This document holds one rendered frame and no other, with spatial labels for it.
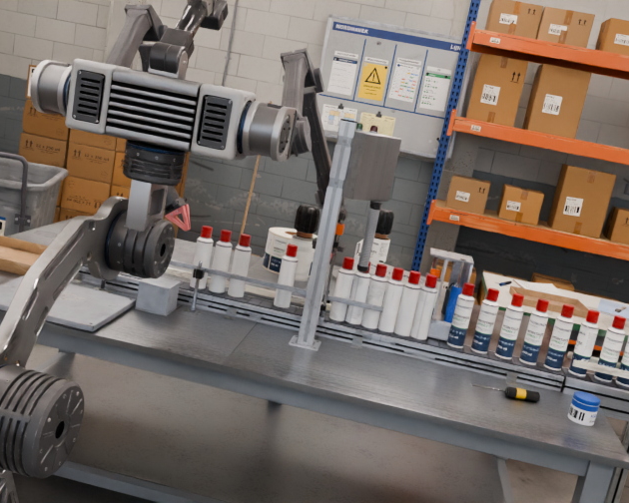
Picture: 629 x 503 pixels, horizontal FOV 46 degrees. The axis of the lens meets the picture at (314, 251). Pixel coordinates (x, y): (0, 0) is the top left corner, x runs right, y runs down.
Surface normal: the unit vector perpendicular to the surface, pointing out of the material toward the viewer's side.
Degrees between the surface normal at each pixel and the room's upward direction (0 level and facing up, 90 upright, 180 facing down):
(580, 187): 89
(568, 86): 89
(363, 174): 90
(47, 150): 90
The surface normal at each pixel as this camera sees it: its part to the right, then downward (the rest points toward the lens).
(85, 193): -0.09, 0.18
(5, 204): 0.14, 0.29
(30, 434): -0.11, -0.15
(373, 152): 0.71, 0.27
